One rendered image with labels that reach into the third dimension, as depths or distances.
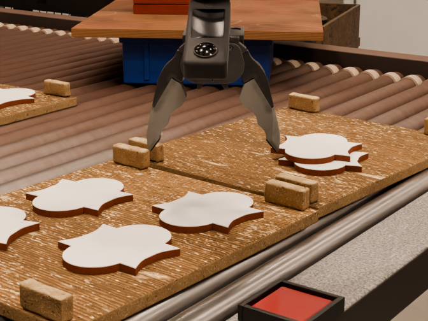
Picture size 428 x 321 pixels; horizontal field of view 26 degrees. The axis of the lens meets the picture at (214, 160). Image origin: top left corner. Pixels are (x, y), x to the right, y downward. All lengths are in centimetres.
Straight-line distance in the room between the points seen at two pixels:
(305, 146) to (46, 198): 39
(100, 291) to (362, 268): 29
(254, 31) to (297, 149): 55
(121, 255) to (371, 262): 28
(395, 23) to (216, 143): 487
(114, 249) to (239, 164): 37
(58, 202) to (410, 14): 518
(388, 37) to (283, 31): 446
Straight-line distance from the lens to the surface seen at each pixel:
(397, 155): 139
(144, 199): 118
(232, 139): 145
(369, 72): 205
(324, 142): 137
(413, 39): 622
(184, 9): 206
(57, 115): 170
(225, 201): 114
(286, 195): 114
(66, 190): 119
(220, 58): 96
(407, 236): 113
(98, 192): 118
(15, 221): 110
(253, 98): 106
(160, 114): 107
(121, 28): 187
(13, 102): 170
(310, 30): 184
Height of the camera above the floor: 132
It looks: 17 degrees down
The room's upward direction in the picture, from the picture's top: straight up
